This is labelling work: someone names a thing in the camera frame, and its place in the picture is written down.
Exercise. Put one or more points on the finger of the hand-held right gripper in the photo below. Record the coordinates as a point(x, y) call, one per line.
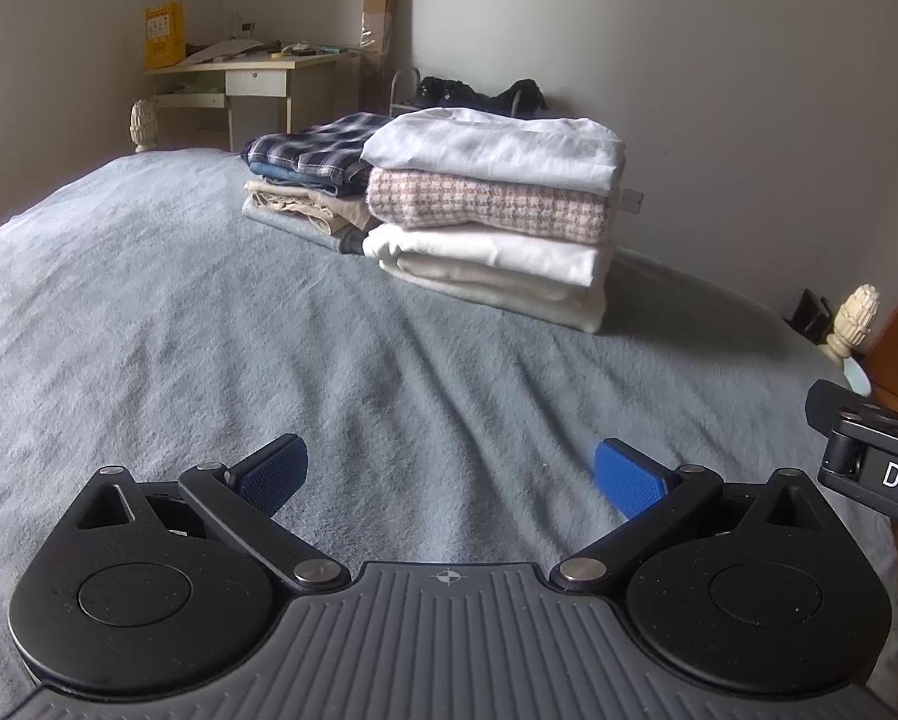
point(827, 403)

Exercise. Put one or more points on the grey bed blanket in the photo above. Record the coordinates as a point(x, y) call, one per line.
point(194, 330)

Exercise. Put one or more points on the black shoes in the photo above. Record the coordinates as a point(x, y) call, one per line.
point(449, 92)

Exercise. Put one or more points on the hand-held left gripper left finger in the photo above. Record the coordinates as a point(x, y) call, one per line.
point(272, 476)

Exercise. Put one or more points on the clear plastic bottle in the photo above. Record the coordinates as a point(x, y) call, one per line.
point(235, 28)

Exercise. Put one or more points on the yellow box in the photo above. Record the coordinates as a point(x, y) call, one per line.
point(164, 37)

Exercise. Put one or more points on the papers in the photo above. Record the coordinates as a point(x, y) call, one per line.
point(224, 51)

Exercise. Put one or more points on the folded plaid shirt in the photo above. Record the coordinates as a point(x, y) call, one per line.
point(321, 142)

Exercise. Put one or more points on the cream bedpost finial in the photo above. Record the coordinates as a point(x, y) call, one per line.
point(857, 311)
point(144, 124)

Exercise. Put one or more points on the folded cream garment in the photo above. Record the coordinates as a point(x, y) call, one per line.
point(539, 304)

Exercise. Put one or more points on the folded blue jeans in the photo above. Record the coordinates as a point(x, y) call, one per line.
point(299, 176)

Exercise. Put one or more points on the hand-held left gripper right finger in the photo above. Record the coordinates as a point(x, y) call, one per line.
point(632, 480)

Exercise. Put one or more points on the white button shirt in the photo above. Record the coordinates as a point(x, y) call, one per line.
point(494, 146)

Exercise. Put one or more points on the small black object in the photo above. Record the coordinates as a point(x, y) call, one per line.
point(808, 315)

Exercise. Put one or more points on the white desk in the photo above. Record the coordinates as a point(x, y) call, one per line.
point(257, 84)

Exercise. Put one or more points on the folded grey garment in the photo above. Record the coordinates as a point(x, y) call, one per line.
point(291, 229)

